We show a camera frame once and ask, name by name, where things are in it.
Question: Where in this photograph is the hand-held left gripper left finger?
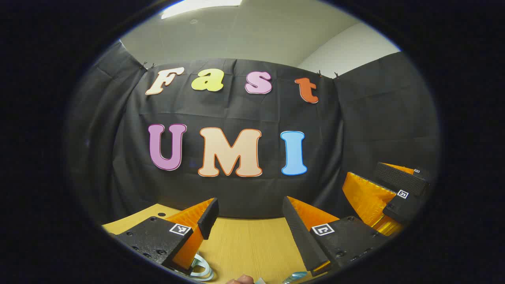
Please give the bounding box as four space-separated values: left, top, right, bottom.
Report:
108 197 220 277

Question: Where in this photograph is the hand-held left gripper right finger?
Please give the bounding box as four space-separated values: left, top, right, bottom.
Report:
282 196 390 277

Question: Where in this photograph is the blue skin care tube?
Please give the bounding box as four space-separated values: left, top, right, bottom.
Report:
282 271 309 284

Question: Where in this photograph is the light blue suitcase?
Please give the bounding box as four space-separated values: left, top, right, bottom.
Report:
191 252 216 282

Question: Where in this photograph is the black backdrop cloth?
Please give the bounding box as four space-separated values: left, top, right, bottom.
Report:
65 39 441 233

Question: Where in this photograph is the ceiling light panel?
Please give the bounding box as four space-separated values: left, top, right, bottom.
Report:
161 0 243 19

